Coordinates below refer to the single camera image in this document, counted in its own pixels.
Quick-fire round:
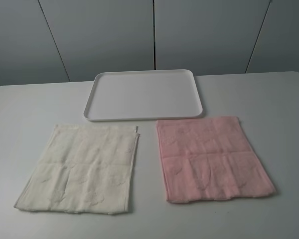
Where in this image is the cream white towel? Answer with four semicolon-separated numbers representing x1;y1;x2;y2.
14;124;139;215

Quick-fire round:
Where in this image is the pink towel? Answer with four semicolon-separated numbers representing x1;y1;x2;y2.
156;116;276;203

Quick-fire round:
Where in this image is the white rectangular plastic tray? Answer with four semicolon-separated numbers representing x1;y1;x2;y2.
83;69;203;121

